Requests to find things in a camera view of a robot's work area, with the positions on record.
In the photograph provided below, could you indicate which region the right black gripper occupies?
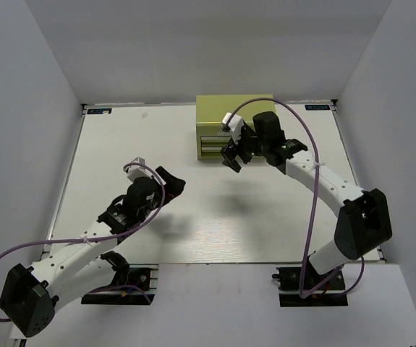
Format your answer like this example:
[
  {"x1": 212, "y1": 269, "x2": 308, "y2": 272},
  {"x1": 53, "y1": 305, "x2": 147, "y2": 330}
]
[{"x1": 221, "y1": 123, "x2": 269, "y2": 172}]

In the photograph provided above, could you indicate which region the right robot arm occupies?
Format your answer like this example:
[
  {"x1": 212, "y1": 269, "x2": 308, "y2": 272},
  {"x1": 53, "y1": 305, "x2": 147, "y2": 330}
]
[{"x1": 221, "y1": 111, "x2": 392, "y2": 288}]

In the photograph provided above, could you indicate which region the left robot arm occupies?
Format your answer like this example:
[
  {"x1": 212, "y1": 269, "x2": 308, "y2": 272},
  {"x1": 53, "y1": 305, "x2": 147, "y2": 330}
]
[{"x1": 0, "y1": 163, "x2": 186, "y2": 338}]

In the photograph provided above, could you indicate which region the green metal drawer toolbox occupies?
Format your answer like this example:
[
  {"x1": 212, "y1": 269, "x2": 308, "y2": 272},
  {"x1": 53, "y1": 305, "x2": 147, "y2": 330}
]
[{"x1": 196, "y1": 94, "x2": 273, "y2": 160}]

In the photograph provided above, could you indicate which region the left blue corner label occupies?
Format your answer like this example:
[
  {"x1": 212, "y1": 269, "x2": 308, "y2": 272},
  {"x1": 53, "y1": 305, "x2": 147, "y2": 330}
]
[{"x1": 87, "y1": 108, "x2": 112, "y2": 115}]

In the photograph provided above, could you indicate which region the blue corner label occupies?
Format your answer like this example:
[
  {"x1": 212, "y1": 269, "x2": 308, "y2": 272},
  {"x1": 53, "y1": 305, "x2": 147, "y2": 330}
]
[
  {"x1": 305, "y1": 104, "x2": 331, "y2": 111},
  {"x1": 87, "y1": 108, "x2": 112, "y2": 115}
]

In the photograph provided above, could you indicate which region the right blue corner label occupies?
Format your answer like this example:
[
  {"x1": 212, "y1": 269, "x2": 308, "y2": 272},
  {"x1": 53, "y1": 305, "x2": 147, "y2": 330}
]
[{"x1": 305, "y1": 104, "x2": 331, "y2": 111}]

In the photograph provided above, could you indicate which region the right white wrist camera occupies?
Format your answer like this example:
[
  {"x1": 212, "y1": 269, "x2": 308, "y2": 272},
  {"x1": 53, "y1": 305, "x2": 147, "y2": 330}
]
[{"x1": 221, "y1": 113, "x2": 245, "y2": 144}]

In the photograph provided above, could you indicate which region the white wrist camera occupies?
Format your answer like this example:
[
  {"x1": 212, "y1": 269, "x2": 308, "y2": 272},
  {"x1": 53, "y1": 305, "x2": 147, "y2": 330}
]
[
  {"x1": 123, "y1": 157, "x2": 151, "y2": 183},
  {"x1": 221, "y1": 113, "x2": 245, "y2": 144}
]

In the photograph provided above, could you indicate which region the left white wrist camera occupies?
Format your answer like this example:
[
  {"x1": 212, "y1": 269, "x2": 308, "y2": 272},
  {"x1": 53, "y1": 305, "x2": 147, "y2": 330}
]
[{"x1": 123, "y1": 157, "x2": 151, "y2": 183}]

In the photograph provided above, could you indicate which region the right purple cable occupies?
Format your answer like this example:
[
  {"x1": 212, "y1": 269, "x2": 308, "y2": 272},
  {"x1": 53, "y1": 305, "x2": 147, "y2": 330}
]
[{"x1": 224, "y1": 96, "x2": 365, "y2": 299}]

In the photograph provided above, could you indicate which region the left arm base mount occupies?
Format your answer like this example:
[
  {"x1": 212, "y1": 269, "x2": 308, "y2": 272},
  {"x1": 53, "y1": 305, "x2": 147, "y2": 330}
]
[{"x1": 80, "y1": 265, "x2": 158, "y2": 306}]

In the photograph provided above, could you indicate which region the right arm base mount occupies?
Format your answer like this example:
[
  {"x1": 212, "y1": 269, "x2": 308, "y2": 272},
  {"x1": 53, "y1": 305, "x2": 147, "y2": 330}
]
[{"x1": 271, "y1": 265, "x2": 348, "y2": 308}]

